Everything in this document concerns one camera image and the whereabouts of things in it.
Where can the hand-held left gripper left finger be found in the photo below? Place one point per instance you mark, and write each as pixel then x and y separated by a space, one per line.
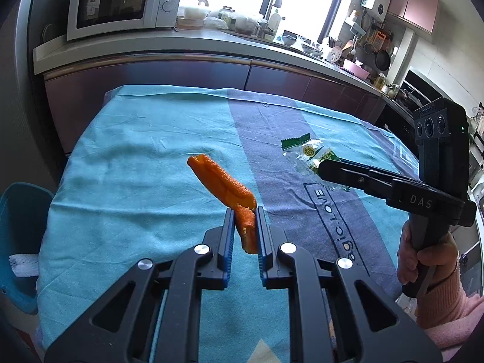
pixel 228 245

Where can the person's right hand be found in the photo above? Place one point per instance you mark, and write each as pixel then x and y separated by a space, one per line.
pixel 406 261

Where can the yellow oil bottle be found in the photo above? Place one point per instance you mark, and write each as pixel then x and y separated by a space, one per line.
pixel 380 80

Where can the black stove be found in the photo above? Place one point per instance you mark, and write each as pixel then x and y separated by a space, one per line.
pixel 412 83

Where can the white microwave oven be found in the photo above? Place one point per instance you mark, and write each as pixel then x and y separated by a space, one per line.
pixel 109 5

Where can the white bottle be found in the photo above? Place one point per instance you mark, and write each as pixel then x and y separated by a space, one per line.
pixel 275 24

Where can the pink basin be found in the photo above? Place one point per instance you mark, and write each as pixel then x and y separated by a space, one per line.
pixel 357 69

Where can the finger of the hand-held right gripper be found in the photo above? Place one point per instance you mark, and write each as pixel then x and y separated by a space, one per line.
pixel 348 176

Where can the long orange peel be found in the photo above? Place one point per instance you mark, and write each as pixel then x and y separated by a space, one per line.
pixel 223 181

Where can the orange kitchen grater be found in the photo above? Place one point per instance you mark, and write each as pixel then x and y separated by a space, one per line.
pixel 382 38

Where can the person's right forearm pink sleeve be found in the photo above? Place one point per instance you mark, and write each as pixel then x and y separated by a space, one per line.
pixel 453 302

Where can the kitchen counter cabinet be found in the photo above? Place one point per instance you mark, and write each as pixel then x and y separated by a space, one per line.
pixel 151 79

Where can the blue plastic bin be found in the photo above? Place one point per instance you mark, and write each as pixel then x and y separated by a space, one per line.
pixel 19 219

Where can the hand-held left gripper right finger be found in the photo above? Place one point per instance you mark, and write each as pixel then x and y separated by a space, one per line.
pixel 261 245

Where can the teal tablecloth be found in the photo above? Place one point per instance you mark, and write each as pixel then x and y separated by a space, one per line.
pixel 132 181

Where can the glass container with lid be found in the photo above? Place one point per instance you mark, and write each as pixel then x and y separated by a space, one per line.
pixel 193 13

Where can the clear green snack wrapper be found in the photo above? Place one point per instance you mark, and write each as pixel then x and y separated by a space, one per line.
pixel 306 151

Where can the black frying pan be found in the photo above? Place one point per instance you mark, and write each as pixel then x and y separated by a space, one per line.
pixel 382 60

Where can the pink wall cabinet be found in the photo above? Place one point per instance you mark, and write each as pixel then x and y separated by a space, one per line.
pixel 416 3

